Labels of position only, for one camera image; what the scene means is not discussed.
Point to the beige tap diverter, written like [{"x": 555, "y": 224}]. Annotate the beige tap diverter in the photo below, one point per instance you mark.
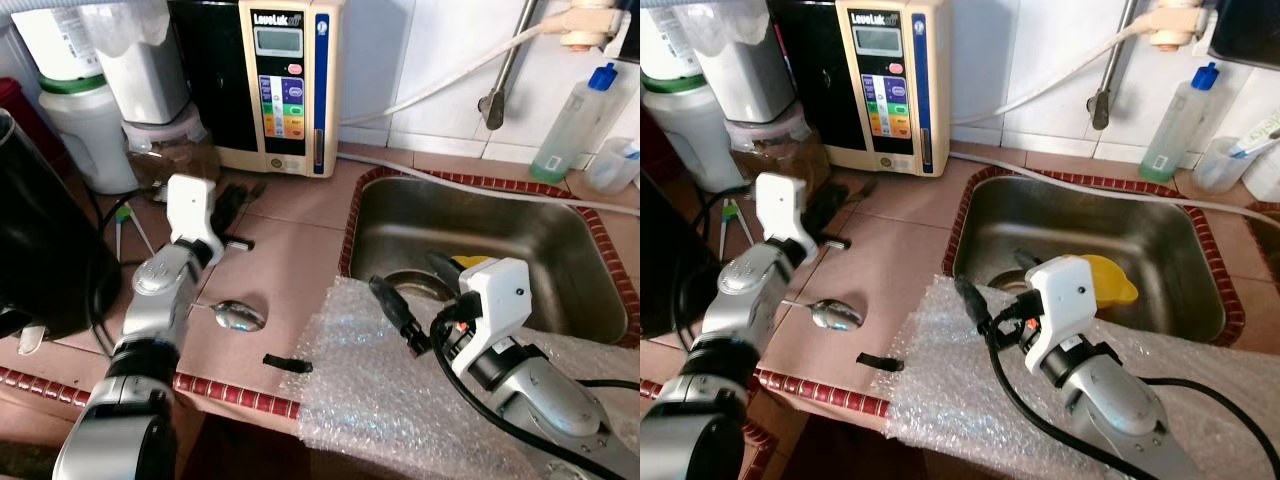
[
  {"x": 592, "y": 25},
  {"x": 1178, "y": 25}
]

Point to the red container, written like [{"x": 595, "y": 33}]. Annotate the red container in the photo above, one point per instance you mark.
[{"x": 15, "y": 100}]

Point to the beige water ionizer machine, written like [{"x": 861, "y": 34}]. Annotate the beige water ionizer machine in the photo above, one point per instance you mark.
[
  {"x": 890, "y": 90},
  {"x": 290, "y": 90}
]

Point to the clear bubble wrap sheet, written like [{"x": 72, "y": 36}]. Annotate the clear bubble wrap sheet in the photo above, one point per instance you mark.
[
  {"x": 370, "y": 410},
  {"x": 950, "y": 410}
]

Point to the metal spoon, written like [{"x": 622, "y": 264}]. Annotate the metal spoon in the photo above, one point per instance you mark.
[
  {"x": 838, "y": 316},
  {"x": 240, "y": 316}
]

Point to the clear bottle blue cap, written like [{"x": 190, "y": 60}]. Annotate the clear bottle blue cap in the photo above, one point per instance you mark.
[
  {"x": 570, "y": 130},
  {"x": 1178, "y": 130}
]

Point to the metal wall tap pipe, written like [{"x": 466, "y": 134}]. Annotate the metal wall tap pipe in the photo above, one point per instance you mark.
[
  {"x": 1112, "y": 70},
  {"x": 505, "y": 70}
]

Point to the small black clip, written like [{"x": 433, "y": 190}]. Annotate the small black clip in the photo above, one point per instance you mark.
[
  {"x": 287, "y": 363},
  {"x": 880, "y": 363}
]

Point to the white plastic covered container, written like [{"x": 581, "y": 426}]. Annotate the white plastic covered container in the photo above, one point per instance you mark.
[
  {"x": 750, "y": 80},
  {"x": 145, "y": 80}
]

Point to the large stainless steel sink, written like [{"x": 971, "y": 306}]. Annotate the large stainless steel sink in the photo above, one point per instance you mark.
[
  {"x": 1130, "y": 220},
  {"x": 540, "y": 230}
]

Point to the blue toothbrush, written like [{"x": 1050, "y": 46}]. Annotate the blue toothbrush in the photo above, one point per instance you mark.
[{"x": 1255, "y": 147}]

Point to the jar with brown contents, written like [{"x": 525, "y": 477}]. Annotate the jar with brown contents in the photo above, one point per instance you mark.
[
  {"x": 780, "y": 160},
  {"x": 175, "y": 160}
]

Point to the black kettle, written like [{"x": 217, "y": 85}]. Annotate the black kettle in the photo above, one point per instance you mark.
[
  {"x": 665, "y": 250},
  {"x": 40, "y": 230}
]

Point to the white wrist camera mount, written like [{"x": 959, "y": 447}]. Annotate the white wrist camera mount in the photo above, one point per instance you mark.
[
  {"x": 780, "y": 205},
  {"x": 1065, "y": 300},
  {"x": 190, "y": 205},
  {"x": 495, "y": 300}
]

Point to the white jug green lid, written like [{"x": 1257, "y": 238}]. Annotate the white jug green lid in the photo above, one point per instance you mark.
[
  {"x": 90, "y": 140},
  {"x": 695, "y": 140}
]

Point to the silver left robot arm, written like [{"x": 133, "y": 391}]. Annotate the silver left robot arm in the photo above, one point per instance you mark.
[
  {"x": 155, "y": 300},
  {"x": 745, "y": 300}
]

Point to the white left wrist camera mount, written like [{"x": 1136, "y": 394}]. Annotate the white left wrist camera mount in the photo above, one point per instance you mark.
[
  {"x": 190, "y": 205},
  {"x": 780, "y": 205}
]

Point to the green hinged chopsticks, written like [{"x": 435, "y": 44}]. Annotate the green hinged chopsticks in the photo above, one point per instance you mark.
[
  {"x": 122, "y": 215},
  {"x": 727, "y": 212}
]

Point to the white green toothpaste tube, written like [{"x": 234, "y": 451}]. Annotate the white green toothpaste tube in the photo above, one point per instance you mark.
[{"x": 1265, "y": 128}]

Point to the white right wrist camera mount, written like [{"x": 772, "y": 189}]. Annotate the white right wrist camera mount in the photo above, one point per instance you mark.
[
  {"x": 495, "y": 300},
  {"x": 1065, "y": 300}
]

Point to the white labelled bottle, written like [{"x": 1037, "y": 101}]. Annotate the white labelled bottle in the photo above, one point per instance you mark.
[
  {"x": 670, "y": 45},
  {"x": 60, "y": 45}
]

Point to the small white plastic piece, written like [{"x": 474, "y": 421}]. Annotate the small white plastic piece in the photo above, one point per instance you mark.
[{"x": 31, "y": 340}]

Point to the yellow plastic bowl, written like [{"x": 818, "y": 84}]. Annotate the yellow plastic bowl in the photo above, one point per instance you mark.
[
  {"x": 472, "y": 262},
  {"x": 1112, "y": 282}
]

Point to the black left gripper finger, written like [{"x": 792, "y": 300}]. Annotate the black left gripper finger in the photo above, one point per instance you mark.
[
  {"x": 240, "y": 196},
  {"x": 835, "y": 196}
]

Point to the clear plastic cup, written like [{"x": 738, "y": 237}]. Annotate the clear plastic cup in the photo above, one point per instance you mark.
[
  {"x": 1218, "y": 170},
  {"x": 612, "y": 170}
]

